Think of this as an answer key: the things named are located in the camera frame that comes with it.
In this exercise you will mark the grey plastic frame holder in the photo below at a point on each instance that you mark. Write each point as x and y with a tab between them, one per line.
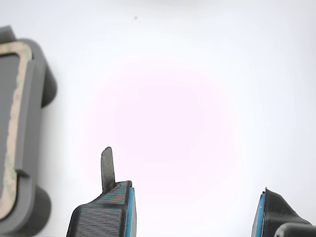
34	86

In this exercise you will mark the white adhesive rectangular frame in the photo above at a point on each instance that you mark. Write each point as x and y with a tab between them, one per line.
22	71

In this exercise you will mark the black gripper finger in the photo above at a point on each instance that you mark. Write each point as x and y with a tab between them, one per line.
103	217
276	212

